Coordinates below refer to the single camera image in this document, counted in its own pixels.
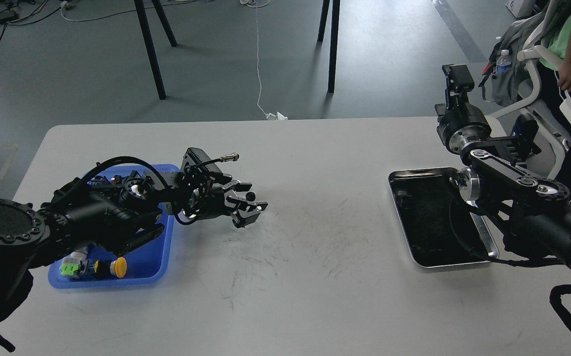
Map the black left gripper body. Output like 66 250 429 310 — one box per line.
187 185 231 221

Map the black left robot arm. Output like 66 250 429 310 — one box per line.
0 148 268 352

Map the yellow mushroom push button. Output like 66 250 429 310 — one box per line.
93 257 128 279

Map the blue plastic tray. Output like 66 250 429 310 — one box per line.
47 164 179 289

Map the silver metal tray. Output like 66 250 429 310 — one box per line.
388 167 499 269

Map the grey backpack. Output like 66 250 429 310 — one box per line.
478 0 571 107

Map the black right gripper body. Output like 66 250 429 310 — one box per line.
437 106 492 155

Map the clear water bottle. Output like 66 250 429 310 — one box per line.
495 49 512 74

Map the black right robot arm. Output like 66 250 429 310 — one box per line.
435 64 571 332

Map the green block silver switch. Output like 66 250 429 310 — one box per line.
59 246 89 280

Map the black stand leg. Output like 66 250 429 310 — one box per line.
134 0 178 100
317 0 341 94

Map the black stand leg left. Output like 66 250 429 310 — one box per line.
134 0 178 100

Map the white chair frame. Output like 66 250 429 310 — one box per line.
488 45 571 179

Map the white cable on floor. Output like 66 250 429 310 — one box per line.
240 0 288 121

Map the black stand leg right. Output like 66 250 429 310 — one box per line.
317 0 341 94

